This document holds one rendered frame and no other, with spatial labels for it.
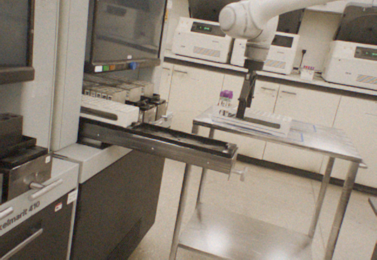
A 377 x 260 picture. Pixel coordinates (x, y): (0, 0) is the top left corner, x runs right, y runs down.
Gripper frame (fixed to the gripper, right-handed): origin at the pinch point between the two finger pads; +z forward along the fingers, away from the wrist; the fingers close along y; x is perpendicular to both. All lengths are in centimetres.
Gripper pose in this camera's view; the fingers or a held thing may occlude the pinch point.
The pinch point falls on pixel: (243, 111)
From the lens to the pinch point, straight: 142.1
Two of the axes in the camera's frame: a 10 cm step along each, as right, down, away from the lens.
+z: -1.6, 9.6, 2.5
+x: -9.2, -2.4, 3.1
